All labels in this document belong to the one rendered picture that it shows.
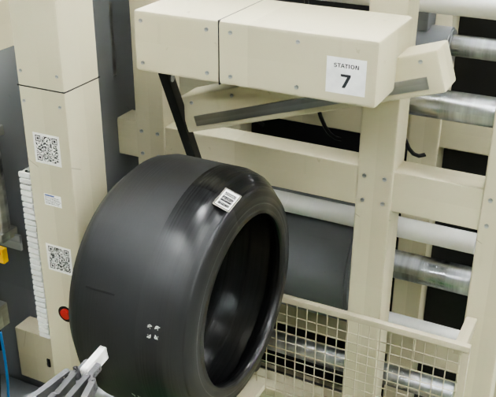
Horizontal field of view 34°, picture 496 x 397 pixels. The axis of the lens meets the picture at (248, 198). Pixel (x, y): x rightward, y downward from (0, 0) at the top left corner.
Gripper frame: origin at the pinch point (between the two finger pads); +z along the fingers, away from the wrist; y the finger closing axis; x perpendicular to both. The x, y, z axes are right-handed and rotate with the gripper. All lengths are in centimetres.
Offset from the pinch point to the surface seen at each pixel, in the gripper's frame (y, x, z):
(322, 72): -22, -36, 64
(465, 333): -57, 38, 76
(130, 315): -0.5, -2.1, 12.6
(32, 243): 43, 6, 33
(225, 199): -10.6, -16.9, 38.0
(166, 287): -7.2, -8.1, 17.2
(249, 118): 2, -15, 75
